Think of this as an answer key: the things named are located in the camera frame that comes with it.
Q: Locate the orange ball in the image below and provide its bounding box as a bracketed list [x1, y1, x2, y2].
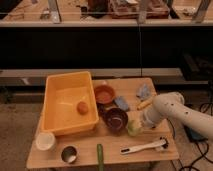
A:
[77, 101, 89, 115]

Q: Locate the green cup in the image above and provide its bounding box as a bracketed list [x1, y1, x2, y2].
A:
[126, 120, 142, 137]

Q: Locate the green stick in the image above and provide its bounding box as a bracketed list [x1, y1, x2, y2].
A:
[97, 144, 104, 171]

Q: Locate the yellow plastic tray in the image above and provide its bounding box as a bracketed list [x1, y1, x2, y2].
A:
[41, 71, 99, 136]

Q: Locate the metal cup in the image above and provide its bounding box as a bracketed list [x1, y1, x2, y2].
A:
[61, 146, 77, 164]

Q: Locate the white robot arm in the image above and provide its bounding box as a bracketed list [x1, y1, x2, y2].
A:
[140, 92, 213, 140]

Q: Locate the yellow banana toy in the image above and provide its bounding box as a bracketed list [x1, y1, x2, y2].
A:
[137, 98, 153, 110]

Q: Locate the terracotta bowl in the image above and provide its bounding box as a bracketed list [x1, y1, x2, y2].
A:
[94, 85, 115, 104]

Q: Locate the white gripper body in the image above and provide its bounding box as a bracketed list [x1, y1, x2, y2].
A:
[141, 107, 160, 128]

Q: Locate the light blue crumpled cloth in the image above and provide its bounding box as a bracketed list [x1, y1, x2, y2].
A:
[136, 84, 151, 101]

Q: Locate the blue cloth piece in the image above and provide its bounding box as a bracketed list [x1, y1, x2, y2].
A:
[115, 96, 129, 111]

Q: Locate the dark brown bowl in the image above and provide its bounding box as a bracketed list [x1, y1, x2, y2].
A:
[103, 108, 128, 134]

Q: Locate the wooden board table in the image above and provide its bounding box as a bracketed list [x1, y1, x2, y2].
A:
[27, 80, 179, 169]

